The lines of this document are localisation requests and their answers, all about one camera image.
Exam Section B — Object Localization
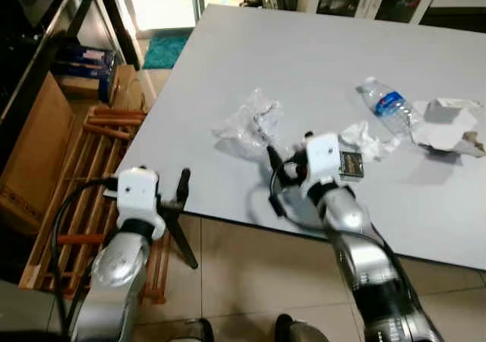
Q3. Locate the small dark printed packet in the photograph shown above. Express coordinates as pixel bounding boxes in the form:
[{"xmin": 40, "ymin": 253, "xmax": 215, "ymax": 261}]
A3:
[{"xmin": 339, "ymin": 151, "xmax": 368, "ymax": 180}]

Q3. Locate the teal floor mat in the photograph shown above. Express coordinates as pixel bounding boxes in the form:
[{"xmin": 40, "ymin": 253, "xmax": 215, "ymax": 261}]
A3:
[{"xmin": 141, "ymin": 33, "xmax": 191, "ymax": 71}]

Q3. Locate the large brown cardboard box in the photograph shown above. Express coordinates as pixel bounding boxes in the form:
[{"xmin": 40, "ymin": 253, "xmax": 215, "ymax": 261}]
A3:
[{"xmin": 0, "ymin": 71, "xmax": 78, "ymax": 238}]

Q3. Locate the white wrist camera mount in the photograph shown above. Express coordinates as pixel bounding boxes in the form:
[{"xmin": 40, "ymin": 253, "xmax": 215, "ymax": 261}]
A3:
[
  {"xmin": 302, "ymin": 132, "xmax": 344, "ymax": 200},
  {"xmin": 112, "ymin": 166, "xmax": 166, "ymax": 231}
]

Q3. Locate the black shelf unit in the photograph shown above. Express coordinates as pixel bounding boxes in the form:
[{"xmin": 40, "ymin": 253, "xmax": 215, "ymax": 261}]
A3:
[{"xmin": 0, "ymin": 0, "xmax": 103, "ymax": 126}]

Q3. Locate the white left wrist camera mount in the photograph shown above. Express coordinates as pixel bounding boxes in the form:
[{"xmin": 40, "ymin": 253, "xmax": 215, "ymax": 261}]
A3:
[{"xmin": 112, "ymin": 166, "xmax": 166, "ymax": 231}]

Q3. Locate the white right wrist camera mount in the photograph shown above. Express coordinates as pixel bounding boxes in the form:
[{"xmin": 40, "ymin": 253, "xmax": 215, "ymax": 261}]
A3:
[{"xmin": 302, "ymin": 132, "xmax": 344, "ymax": 200}]

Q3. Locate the wooden slatted rack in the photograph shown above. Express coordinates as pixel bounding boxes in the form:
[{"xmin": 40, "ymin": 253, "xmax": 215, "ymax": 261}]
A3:
[{"xmin": 18, "ymin": 105, "xmax": 172, "ymax": 306}]

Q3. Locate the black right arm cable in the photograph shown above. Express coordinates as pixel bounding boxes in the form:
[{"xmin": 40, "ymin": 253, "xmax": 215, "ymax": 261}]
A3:
[{"xmin": 269, "ymin": 176, "xmax": 396, "ymax": 261}]

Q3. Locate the open white cardboard box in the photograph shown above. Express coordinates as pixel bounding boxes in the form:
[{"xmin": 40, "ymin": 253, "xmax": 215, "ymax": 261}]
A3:
[{"xmin": 412, "ymin": 97, "xmax": 486, "ymax": 158}]

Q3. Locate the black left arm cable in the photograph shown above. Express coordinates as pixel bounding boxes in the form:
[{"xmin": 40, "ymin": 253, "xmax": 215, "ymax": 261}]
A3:
[{"xmin": 50, "ymin": 176, "xmax": 121, "ymax": 341}]

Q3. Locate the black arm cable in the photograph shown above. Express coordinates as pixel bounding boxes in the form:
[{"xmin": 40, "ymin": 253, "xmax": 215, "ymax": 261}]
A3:
[
  {"xmin": 50, "ymin": 176, "xmax": 121, "ymax": 341},
  {"xmin": 269, "ymin": 176, "xmax": 396, "ymax": 261}
]

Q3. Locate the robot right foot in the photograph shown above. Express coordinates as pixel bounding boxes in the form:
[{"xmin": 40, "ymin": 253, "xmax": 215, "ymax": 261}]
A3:
[{"xmin": 273, "ymin": 314, "xmax": 329, "ymax": 342}]

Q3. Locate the crumpled clear plastic bag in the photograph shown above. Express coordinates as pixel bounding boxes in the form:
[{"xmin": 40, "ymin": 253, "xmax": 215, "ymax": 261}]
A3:
[{"xmin": 212, "ymin": 88, "xmax": 286, "ymax": 159}]

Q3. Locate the clear bottle with blue label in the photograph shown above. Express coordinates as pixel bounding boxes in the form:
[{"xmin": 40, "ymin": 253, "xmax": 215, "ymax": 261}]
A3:
[{"xmin": 358, "ymin": 75, "xmax": 423, "ymax": 138}]

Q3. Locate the crumpled white tissue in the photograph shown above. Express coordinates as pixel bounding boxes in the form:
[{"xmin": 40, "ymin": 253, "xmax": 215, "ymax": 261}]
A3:
[{"xmin": 339, "ymin": 120, "xmax": 401, "ymax": 161}]

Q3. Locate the blue printed carton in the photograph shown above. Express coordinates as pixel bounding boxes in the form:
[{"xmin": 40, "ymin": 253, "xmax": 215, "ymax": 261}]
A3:
[{"xmin": 52, "ymin": 41, "xmax": 119, "ymax": 81}]

